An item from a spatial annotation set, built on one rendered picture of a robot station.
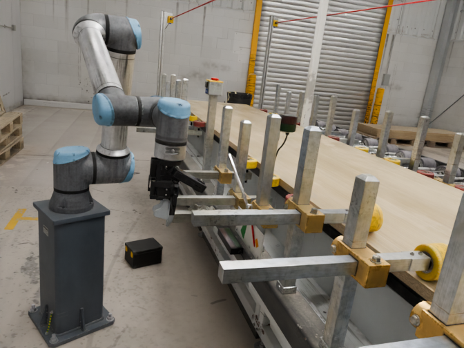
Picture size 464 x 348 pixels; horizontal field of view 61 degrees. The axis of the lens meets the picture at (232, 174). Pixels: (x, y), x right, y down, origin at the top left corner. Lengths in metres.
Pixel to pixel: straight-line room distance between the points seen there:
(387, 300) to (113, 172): 1.25
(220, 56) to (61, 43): 3.32
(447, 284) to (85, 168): 1.49
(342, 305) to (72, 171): 1.28
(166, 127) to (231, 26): 8.24
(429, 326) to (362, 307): 0.53
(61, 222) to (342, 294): 1.25
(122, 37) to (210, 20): 7.56
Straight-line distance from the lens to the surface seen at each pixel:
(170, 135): 1.10
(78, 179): 1.84
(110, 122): 1.18
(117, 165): 1.84
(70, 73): 9.14
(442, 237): 1.29
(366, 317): 1.23
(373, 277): 0.84
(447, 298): 0.70
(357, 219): 0.85
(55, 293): 2.00
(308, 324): 1.08
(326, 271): 0.81
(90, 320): 2.15
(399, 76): 11.13
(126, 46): 1.69
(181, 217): 1.21
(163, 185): 1.14
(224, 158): 1.76
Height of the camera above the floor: 1.31
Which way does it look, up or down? 16 degrees down
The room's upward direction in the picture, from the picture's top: 7 degrees clockwise
